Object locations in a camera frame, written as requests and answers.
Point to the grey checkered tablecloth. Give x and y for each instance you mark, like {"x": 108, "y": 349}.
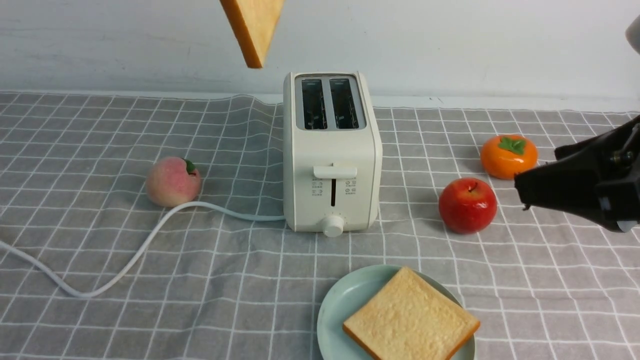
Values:
{"x": 545, "y": 285}

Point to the light green plate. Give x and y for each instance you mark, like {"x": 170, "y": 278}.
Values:
{"x": 351, "y": 293}

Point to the orange persimmon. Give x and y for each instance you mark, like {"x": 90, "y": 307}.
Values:
{"x": 506, "y": 155}

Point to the white two-slot toaster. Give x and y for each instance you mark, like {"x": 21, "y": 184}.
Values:
{"x": 332, "y": 153}

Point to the red apple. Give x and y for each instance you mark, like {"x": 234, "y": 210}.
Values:
{"x": 467, "y": 205}

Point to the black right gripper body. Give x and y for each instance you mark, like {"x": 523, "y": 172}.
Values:
{"x": 597, "y": 179}

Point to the toasted bread slice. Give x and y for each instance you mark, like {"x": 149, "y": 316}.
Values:
{"x": 253, "y": 23}
{"x": 409, "y": 319}

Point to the pink peach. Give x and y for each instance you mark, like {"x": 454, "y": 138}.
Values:
{"x": 173, "y": 181}

